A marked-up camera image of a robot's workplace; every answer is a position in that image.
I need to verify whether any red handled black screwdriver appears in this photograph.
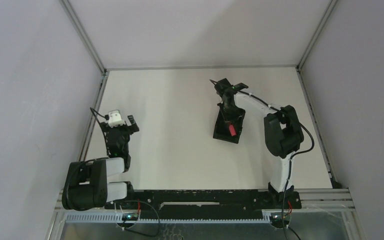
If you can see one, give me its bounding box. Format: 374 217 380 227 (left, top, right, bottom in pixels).
223 112 237 137

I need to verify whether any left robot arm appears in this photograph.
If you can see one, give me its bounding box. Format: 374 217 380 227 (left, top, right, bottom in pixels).
61 112 140 212

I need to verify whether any black plastic bin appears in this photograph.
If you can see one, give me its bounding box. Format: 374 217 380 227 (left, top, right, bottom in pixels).
212 106 246 144

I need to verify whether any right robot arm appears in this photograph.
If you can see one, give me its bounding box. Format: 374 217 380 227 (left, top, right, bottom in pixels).
210 78 315 208

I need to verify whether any right controller board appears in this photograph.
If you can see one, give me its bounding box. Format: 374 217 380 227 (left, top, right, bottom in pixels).
269 200 293 229

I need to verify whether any left controller board with cables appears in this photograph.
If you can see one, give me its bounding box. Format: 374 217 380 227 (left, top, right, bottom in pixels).
114 199 161 238

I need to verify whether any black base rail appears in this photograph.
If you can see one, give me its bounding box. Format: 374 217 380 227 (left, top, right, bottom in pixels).
105 189 302 221

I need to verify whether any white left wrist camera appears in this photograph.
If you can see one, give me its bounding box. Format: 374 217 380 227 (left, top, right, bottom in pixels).
107 109 126 128

